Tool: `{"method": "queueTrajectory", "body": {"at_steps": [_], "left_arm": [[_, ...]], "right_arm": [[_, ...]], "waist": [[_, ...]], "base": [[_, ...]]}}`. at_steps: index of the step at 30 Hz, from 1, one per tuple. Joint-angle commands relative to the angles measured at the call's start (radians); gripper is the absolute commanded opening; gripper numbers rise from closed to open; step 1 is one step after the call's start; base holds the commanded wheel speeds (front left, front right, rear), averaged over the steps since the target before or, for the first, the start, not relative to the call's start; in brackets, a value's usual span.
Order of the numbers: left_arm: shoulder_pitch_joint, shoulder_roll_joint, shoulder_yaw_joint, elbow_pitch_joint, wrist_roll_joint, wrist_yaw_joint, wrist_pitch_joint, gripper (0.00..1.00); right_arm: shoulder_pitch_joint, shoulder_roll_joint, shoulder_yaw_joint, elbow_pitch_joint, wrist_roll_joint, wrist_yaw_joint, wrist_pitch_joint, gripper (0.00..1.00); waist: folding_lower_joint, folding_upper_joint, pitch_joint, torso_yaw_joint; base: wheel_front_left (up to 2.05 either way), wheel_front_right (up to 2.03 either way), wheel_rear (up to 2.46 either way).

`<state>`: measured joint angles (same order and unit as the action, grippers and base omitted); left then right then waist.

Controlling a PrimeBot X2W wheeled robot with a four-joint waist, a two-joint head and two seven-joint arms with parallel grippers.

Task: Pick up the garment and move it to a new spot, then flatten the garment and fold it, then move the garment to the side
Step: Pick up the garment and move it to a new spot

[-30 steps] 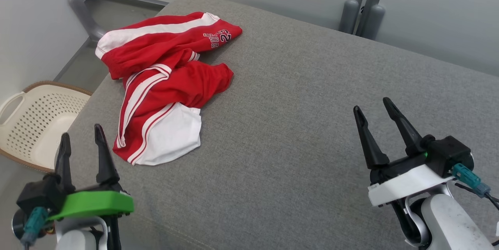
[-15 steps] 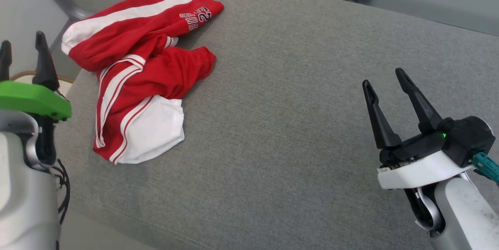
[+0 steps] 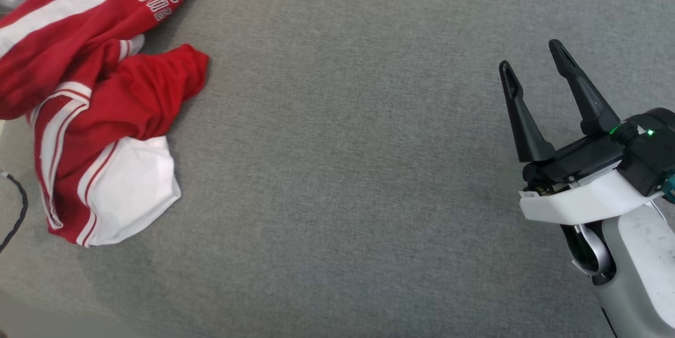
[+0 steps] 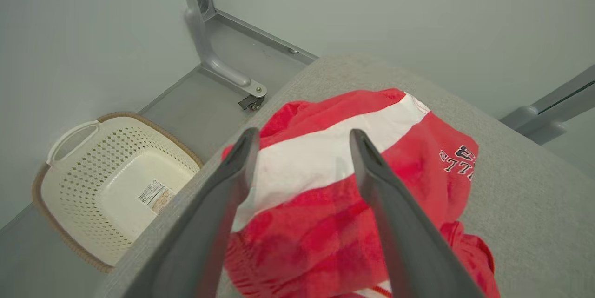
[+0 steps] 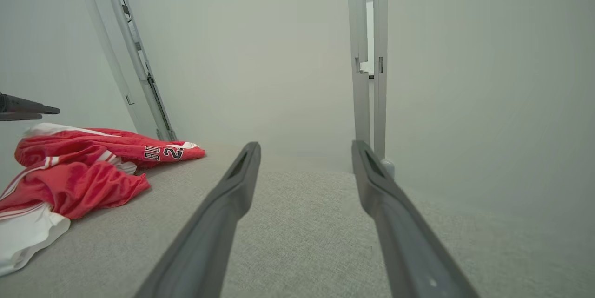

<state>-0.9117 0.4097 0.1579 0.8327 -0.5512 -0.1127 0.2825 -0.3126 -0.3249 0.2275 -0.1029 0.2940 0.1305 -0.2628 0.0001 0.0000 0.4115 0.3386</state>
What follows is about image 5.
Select grey corner partition post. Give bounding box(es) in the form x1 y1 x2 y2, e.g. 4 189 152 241
81 0 178 143

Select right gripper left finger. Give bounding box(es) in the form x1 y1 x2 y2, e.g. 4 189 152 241
135 142 262 298

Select red shorts white band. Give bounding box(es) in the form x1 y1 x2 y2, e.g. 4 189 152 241
0 147 152 276

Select grey metal partition post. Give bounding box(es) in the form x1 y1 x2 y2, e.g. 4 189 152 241
372 0 396 179
346 0 371 147

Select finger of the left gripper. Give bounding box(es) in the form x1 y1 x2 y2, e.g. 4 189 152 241
0 93 60 115
0 112 43 122

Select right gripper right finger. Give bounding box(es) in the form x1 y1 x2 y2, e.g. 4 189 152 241
352 141 479 298

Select red jersey number 23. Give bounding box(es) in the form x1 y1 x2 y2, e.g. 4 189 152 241
14 123 206 169

